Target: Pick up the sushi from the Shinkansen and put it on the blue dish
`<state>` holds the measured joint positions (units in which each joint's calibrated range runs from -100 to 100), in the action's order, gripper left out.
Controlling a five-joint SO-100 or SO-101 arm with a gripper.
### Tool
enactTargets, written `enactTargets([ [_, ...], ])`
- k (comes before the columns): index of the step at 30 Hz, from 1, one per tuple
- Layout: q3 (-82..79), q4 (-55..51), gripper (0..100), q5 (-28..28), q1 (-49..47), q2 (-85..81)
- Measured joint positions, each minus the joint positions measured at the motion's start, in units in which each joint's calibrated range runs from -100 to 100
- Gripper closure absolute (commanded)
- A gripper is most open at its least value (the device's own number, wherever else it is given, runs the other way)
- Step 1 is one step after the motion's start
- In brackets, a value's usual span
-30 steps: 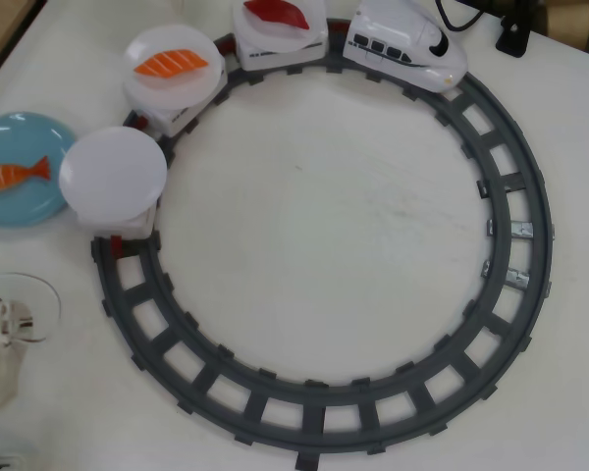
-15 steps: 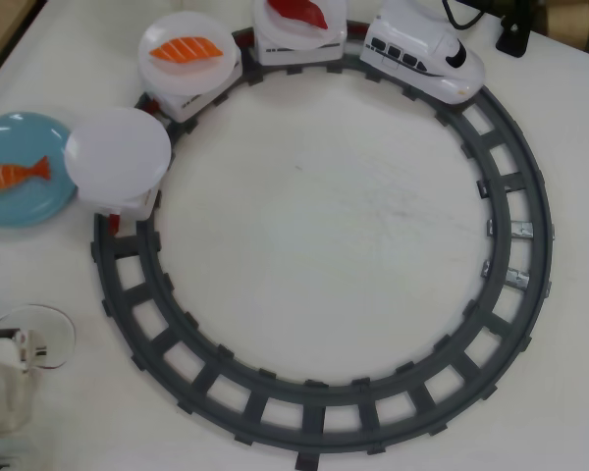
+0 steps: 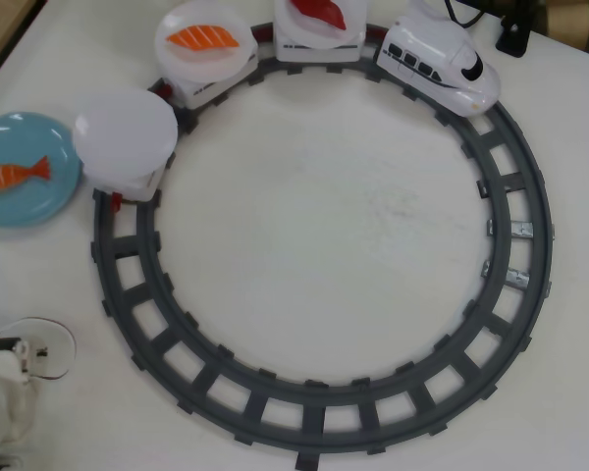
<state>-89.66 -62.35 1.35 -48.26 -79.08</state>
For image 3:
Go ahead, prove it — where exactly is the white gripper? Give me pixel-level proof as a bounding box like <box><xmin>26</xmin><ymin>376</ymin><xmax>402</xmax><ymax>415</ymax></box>
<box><xmin>0</xmin><ymin>337</ymin><xmax>41</xmax><ymax>444</ymax></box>

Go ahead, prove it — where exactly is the orange shrimp sushi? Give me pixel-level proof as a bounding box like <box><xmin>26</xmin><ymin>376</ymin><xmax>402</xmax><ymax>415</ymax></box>
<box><xmin>0</xmin><ymin>155</ymin><xmax>53</xmax><ymax>194</ymax></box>

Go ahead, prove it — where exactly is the blue dish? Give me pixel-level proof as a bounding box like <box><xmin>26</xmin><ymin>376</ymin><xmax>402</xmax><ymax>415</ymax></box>
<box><xmin>0</xmin><ymin>111</ymin><xmax>85</xmax><ymax>229</ymax></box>

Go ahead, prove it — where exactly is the orange salmon sushi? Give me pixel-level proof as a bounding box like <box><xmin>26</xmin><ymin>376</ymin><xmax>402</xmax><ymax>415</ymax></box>
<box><xmin>165</xmin><ymin>23</ymin><xmax>241</xmax><ymax>52</ymax></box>

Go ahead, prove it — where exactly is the red tuna sushi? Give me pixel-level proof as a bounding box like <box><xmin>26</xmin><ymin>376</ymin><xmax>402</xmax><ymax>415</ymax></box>
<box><xmin>290</xmin><ymin>0</ymin><xmax>349</xmax><ymax>32</ymax></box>

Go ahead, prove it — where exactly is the white Shinkansen locomotive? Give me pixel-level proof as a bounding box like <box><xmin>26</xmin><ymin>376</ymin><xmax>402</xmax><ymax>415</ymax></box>
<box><xmin>374</xmin><ymin>0</ymin><xmax>503</xmax><ymax>119</ymax></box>

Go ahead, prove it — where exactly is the white train car under empty plate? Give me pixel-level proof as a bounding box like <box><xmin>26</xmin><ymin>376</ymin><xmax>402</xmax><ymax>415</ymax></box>
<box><xmin>94</xmin><ymin>150</ymin><xmax>177</xmax><ymax>203</ymax></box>

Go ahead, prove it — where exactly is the empty white plate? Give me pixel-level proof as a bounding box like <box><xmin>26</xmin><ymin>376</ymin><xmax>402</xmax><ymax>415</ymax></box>
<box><xmin>70</xmin><ymin>86</ymin><xmax>180</xmax><ymax>190</ymax></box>

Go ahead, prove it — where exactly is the white train car under salmon plate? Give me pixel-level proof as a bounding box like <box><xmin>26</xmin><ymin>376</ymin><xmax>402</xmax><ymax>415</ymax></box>
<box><xmin>158</xmin><ymin>47</ymin><xmax>260</xmax><ymax>111</ymax></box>

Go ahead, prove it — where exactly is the white plate carrying salmon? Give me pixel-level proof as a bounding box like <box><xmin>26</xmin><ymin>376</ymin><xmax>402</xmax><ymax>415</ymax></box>
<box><xmin>154</xmin><ymin>1</ymin><xmax>252</xmax><ymax>86</ymax></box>

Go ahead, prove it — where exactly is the white train car under tuna plate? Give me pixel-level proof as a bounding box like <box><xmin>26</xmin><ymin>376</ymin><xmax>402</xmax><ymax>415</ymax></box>
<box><xmin>273</xmin><ymin>23</ymin><xmax>363</xmax><ymax>65</ymax></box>

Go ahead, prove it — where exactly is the white plate carrying tuna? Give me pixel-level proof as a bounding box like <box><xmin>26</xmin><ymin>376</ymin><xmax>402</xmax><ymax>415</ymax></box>
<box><xmin>273</xmin><ymin>0</ymin><xmax>370</xmax><ymax>51</ymax></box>

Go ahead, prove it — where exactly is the grey circular toy train track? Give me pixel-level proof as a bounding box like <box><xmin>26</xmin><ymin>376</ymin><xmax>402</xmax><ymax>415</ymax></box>
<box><xmin>89</xmin><ymin>21</ymin><xmax>557</xmax><ymax>471</ymax></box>

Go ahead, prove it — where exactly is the black clamp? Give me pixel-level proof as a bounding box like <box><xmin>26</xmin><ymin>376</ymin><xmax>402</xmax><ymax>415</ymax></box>
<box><xmin>494</xmin><ymin>13</ymin><xmax>535</xmax><ymax>60</ymax></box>

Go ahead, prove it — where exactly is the black cable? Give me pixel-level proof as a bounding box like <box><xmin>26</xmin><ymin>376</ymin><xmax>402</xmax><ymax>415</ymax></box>
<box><xmin>443</xmin><ymin>0</ymin><xmax>488</xmax><ymax>31</ymax></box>

